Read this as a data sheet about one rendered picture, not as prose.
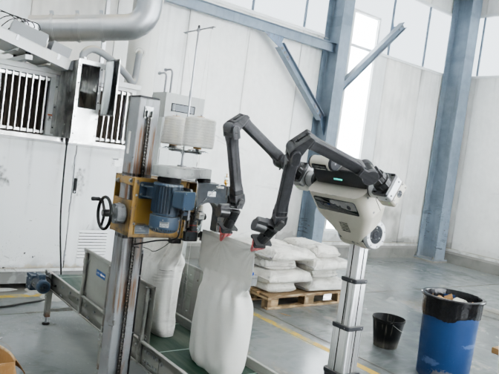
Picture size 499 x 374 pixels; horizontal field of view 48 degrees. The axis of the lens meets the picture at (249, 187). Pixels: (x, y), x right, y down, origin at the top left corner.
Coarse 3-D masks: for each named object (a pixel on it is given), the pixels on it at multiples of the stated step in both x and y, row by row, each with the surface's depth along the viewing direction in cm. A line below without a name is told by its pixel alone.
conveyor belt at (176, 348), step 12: (60, 276) 448; (72, 276) 453; (156, 336) 337; (180, 336) 343; (156, 348) 317; (168, 348) 320; (180, 348) 322; (180, 360) 304; (192, 360) 307; (192, 372) 290; (204, 372) 292; (252, 372) 301
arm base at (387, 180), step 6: (384, 174) 258; (390, 174) 263; (396, 174) 261; (378, 180) 256; (384, 180) 258; (390, 180) 259; (378, 186) 259; (384, 186) 258; (390, 186) 259; (372, 192) 264; (378, 192) 262; (384, 192) 260
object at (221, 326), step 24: (216, 240) 305; (216, 264) 303; (240, 264) 285; (216, 288) 292; (240, 288) 281; (216, 312) 288; (240, 312) 280; (192, 336) 306; (216, 336) 286; (240, 336) 281; (216, 360) 285; (240, 360) 283
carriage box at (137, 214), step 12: (120, 180) 302; (132, 180) 290; (144, 180) 292; (156, 180) 296; (132, 192) 289; (132, 204) 289; (144, 204) 294; (132, 216) 290; (144, 216) 294; (120, 228) 297; (132, 228) 291
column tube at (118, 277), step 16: (128, 128) 299; (144, 128) 294; (128, 160) 296; (128, 176) 294; (144, 176) 298; (128, 192) 294; (128, 240) 297; (112, 256) 303; (128, 256) 298; (112, 272) 302; (112, 288) 300; (112, 304) 299; (128, 304) 301; (112, 320) 297; (128, 320) 302; (112, 336) 298; (128, 336) 304; (112, 352) 299; (128, 352) 305; (112, 368) 300
